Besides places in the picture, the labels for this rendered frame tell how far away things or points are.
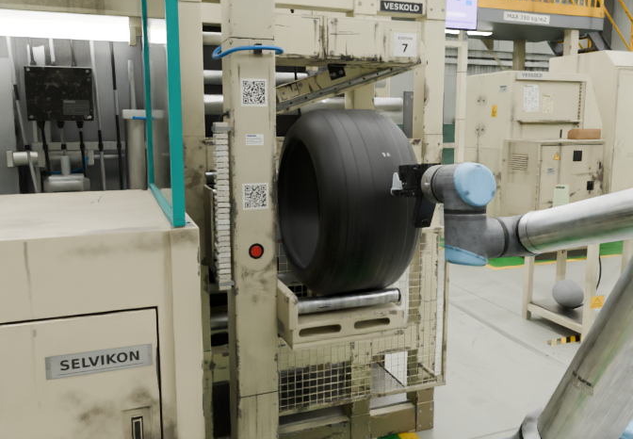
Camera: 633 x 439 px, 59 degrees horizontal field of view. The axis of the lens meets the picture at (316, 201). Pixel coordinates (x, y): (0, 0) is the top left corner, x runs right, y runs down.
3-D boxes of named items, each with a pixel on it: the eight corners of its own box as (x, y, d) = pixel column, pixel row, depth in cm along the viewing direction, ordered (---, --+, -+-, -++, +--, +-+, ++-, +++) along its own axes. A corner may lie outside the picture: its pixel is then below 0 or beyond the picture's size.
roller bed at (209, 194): (212, 272, 196) (209, 188, 192) (205, 263, 210) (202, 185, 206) (266, 268, 203) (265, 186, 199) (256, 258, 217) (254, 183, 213)
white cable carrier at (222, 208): (219, 290, 159) (215, 121, 152) (216, 285, 163) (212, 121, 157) (235, 288, 160) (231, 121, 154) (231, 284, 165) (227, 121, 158)
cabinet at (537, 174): (533, 262, 572) (541, 140, 554) (496, 251, 626) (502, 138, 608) (600, 254, 604) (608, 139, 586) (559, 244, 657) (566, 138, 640)
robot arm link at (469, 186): (462, 210, 113) (462, 161, 113) (429, 208, 125) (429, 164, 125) (499, 208, 117) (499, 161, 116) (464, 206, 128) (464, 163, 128)
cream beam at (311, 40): (257, 56, 178) (256, 9, 176) (240, 64, 202) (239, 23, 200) (422, 64, 199) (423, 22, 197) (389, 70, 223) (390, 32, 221)
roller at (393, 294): (292, 317, 159) (293, 303, 157) (287, 310, 163) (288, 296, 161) (400, 303, 171) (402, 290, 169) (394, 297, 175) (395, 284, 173)
